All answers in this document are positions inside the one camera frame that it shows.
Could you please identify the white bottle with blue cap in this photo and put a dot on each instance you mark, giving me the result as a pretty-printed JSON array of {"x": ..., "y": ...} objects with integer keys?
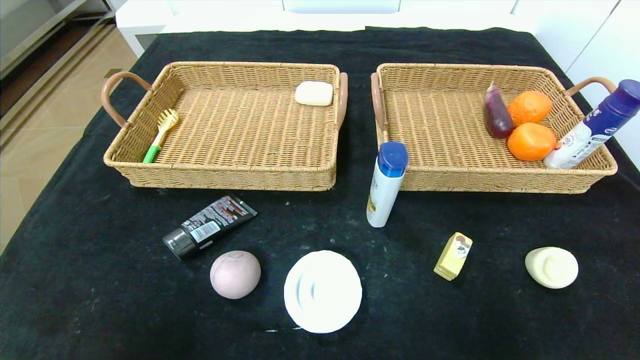
[{"x": 385, "y": 190}]

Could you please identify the yellow toy cake slice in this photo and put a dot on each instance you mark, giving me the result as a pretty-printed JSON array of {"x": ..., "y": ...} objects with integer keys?
[{"x": 452, "y": 257}]

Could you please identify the cream toy bun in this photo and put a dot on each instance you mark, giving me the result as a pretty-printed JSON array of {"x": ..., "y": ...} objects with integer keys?
[{"x": 551, "y": 267}]

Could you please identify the wicker basket with dish brush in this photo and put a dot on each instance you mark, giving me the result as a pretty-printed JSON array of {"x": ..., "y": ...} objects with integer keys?
[{"x": 250, "y": 130}]

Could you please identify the wicker basket with toy food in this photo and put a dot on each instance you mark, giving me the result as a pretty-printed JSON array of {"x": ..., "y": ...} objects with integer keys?
[{"x": 440, "y": 130}]

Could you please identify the white soap bar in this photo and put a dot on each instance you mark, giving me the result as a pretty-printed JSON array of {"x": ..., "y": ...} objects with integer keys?
[{"x": 314, "y": 93}]

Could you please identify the white round container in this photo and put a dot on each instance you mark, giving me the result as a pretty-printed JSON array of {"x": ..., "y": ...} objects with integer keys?
[{"x": 322, "y": 292}]

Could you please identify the black cosmetic tube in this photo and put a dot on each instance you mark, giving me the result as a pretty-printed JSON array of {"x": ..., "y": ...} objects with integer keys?
[{"x": 207, "y": 227}]

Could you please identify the pink round ball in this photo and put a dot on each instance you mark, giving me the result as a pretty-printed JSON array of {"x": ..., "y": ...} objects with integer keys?
[{"x": 235, "y": 275}]

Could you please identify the yellow green dish brush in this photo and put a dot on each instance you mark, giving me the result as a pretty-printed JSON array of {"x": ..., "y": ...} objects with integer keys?
[{"x": 169, "y": 119}]

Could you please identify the purple toy eggplant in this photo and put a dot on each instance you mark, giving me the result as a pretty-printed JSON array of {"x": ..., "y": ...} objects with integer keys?
[{"x": 497, "y": 120}]

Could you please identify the smooth orange fruit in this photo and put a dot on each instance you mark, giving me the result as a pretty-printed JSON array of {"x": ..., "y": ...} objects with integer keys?
[{"x": 531, "y": 142}]

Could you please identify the rough orange fruit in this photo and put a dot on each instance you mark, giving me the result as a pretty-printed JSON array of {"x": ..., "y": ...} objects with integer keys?
[{"x": 530, "y": 106}]

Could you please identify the black tablecloth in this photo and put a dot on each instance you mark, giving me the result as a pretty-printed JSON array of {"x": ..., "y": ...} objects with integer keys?
[{"x": 500, "y": 325}]

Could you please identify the white bottle with purple cap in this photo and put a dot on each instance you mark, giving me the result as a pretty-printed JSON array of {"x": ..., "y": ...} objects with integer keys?
[{"x": 595, "y": 127}]

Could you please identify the grey metal shelf unit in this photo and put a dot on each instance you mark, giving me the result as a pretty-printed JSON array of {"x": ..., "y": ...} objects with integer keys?
[{"x": 30, "y": 30}]

